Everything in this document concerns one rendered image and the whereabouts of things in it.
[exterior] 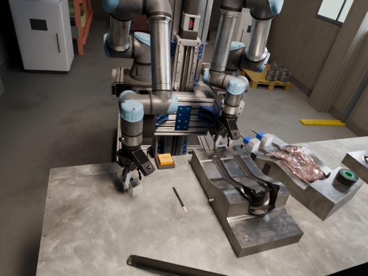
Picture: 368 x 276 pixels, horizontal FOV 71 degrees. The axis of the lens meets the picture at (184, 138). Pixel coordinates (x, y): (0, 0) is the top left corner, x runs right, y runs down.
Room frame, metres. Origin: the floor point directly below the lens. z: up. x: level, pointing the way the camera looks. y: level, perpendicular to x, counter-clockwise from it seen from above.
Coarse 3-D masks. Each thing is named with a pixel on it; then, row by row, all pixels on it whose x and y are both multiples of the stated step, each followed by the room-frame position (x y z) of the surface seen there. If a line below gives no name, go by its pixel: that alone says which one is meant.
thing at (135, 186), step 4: (132, 180) 0.76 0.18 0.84; (136, 180) 0.75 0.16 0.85; (132, 184) 0.72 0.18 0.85; (136, 184) 0.73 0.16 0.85; (140, 184) 0.73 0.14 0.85; (128, 188) 0.72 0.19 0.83; (132, 188) 0.70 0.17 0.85; (136, 188) 0.72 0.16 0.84; (140, 188) 0.73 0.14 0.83; (128, 192) 0.72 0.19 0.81; (132, 192) 0.70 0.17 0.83; (136, 192) 0.72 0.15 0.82; (140, 192) 0.73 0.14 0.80; (132, 196) 0.70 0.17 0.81
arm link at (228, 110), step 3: (225, 105) 1.08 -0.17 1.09; (222, 108) 1.10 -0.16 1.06; (225, 108) 1.08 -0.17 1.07; (228, 108) 1.07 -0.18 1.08; (231, 108) 1.07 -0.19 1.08; (234, 108) 1.07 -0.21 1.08; (237, 108) 1.08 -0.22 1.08; (225, 111) 1.08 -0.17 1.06; (228, 111) 1.07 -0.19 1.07; (231, 111) 1.07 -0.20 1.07; (234, 111) 1.07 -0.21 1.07; (237, 111) 1.09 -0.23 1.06; (231, 114) 1.07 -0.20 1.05
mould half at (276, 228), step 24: (216, 168) 0.87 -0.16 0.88; (216, 192) 0.72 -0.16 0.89; (240, 192) 0.69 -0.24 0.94; (288, 192) 0.74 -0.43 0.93; (240, 216) 0.64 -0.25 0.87; (264, 216) 0.66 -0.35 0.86; (288, 216) 0.68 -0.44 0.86; (240, 240) 0.54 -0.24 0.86; (264, 240) 0.56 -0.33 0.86; (288, 240) 0.59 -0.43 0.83
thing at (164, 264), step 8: (136, 256) 0.44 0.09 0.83; (136, 264) 0.42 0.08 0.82; (144, 264) 0.42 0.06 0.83; (152, 264) 0.42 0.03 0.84; (160, 264) 0.42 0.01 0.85; (168, 264) 0.42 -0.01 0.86; (176, 264) 0.42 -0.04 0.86; (168, 272) 0.40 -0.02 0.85; (176, 272) 0.40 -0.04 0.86; (184, 272) 0.40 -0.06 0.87; (192, 272) 0.40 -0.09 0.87; (200, 272) 0.40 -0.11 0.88; (208, 272) 0.40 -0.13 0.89
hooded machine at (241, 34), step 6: (246, 12) 5.76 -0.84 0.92; (240, 18) 5.69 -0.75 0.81; (246, 18) 5.70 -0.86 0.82; (240, 24) 5.66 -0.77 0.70; (246, 24) 5.70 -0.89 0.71; (234, 30) 5.82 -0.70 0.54; (240, 30) 5.67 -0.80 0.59; (246, 30) 5.71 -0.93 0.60; (234, 36) 5.76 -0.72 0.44; (240, 36) 5.68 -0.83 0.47; (246, 36) 5.73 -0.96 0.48; (246, 42) 5.74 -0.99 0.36
